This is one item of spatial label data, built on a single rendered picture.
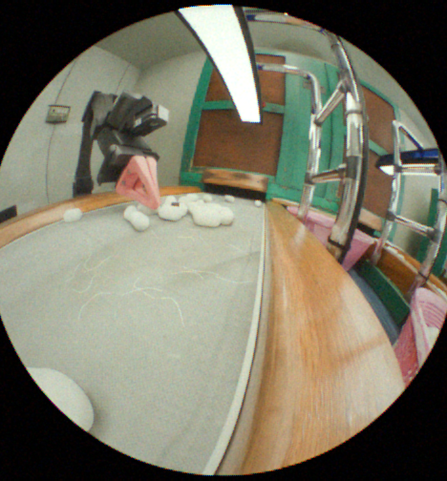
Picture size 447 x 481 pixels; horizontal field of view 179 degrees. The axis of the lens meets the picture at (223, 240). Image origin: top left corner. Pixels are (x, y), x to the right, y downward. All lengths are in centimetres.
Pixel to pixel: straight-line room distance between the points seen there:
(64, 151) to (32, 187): 58
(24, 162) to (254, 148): 228
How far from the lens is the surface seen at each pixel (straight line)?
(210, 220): 17
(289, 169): 69
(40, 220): 30
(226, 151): 74
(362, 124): 16
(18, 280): 16
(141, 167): 21
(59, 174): 225
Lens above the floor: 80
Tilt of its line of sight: 22 degrees down
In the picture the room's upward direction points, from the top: 9 degrees clockwise
